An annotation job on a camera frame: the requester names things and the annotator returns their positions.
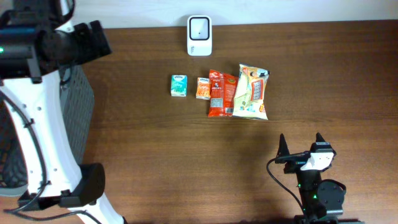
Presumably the white barcode scanner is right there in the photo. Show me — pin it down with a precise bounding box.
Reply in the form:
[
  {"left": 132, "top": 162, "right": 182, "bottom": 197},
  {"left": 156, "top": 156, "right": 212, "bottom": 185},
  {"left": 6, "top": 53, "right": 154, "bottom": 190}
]
[{"left": 187, "top": 15, "right": 213, "bottom": 57}]

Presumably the red snack bag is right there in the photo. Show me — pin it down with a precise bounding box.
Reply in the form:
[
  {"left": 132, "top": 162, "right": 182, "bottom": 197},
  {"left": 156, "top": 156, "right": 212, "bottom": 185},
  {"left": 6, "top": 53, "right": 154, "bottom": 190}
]
[{"left": 208, "top": 70, "right": 238, "bottom": 117}]

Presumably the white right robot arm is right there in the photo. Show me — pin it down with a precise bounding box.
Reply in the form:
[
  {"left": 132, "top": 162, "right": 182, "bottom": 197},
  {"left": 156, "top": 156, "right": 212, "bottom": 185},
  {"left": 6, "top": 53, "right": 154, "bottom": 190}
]
[{"left": 271, "top": 133, "right": 360, "bottom": 224}]

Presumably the cream snack bag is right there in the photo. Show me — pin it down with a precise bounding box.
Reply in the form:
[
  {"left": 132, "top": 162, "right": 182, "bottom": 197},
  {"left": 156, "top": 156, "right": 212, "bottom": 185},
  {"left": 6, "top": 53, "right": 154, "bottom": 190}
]
[{"left": 233, "top": 63, "right": 269, "bottom": 120}]

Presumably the green tissue pack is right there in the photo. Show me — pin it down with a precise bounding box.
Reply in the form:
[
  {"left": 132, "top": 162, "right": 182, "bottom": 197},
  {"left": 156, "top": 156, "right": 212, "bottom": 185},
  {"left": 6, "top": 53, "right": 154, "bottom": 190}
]
[{"left": 170, "top": 75, "right": 187, "bottom": 97}]

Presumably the orange tissue pack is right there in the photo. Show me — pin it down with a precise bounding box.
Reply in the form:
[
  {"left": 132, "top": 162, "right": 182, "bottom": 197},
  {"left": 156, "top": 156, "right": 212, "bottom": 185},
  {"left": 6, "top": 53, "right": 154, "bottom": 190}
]
[{"left": 196, "top": 77, "right": 211, "bottom": 100}]

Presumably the grey plastic mesh basket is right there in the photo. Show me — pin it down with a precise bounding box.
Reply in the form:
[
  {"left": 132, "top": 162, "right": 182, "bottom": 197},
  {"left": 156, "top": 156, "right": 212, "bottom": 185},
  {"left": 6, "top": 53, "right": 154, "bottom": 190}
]
[{"left": 1, "top": 66, "right": 95, "bottom": 197}]

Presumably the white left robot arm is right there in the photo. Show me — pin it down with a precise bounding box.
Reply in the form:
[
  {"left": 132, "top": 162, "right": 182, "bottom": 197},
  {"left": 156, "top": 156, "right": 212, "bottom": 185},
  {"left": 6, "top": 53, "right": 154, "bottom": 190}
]
[{"left": 1, "top": 1, "right": 126, "bottom": 223}]

